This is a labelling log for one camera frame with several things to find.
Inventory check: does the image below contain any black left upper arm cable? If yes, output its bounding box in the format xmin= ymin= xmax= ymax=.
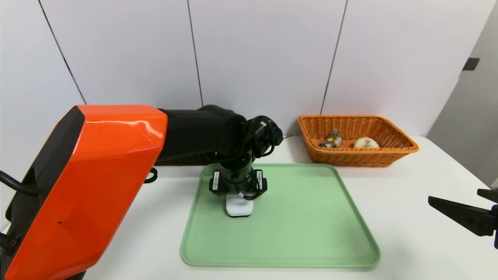
xmin=0 ymin=167 xmax=158 ymax=197

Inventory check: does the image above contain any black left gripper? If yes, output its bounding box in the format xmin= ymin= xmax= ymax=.
xmin=209 ymin=162 xmax=267 ymax=198

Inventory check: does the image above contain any white rectangular plastic case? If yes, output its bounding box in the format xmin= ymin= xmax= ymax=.
xmin=226 ymin=194 xmax=254 ymax=217

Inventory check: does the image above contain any chocolate candy packet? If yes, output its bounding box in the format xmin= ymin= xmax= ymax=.
xmin=318 ymin=128 xmax=344 ymax=149

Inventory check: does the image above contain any green plastic tray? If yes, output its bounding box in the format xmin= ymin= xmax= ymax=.
xmin=181 ymin=163 xmax=381 ymax=269

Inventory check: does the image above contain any dark brown wicker basket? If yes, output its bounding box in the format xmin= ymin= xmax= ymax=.
xmin=155 ymin=152 xmax=218 ymax=167

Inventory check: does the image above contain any orange wicker basket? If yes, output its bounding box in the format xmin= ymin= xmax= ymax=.
xmin=298 ymin=114 xmax=420 ymax=168

